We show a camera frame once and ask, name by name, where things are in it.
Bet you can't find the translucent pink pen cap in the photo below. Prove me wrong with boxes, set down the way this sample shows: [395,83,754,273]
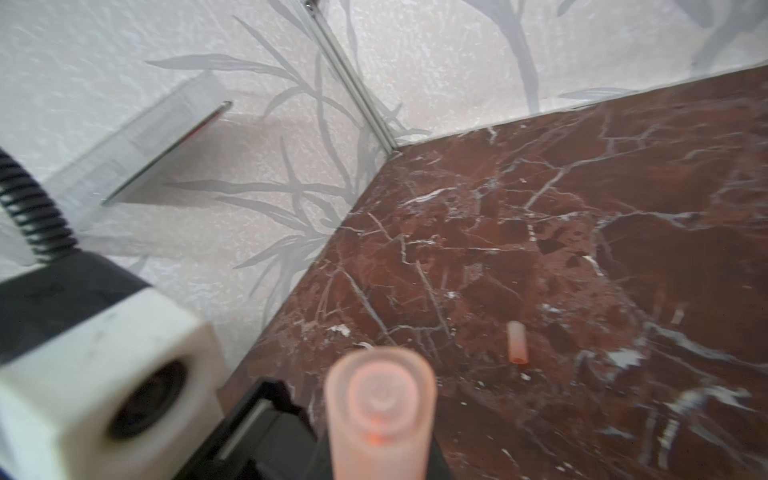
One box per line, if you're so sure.
[324,347,437,480]

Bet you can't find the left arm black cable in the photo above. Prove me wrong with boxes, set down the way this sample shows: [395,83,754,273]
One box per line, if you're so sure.
[0,146,80,265]

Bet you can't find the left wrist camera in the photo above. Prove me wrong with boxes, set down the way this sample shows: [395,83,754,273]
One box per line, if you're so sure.
[1,252,226,479]

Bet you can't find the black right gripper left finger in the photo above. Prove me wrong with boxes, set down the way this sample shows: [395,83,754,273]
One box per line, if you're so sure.
[302,437,333,480]

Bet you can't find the aluminium cage frame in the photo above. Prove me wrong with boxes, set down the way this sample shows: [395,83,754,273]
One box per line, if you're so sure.
[293,0,397,156]

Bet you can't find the clear plastic wall tray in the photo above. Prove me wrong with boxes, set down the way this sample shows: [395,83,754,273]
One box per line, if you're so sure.
[1,70,233,246]

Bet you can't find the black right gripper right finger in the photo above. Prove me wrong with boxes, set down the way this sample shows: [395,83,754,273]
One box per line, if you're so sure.
[428,440,453,480]

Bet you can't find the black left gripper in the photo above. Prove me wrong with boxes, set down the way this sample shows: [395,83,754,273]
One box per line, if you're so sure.
[176,377,318,480]

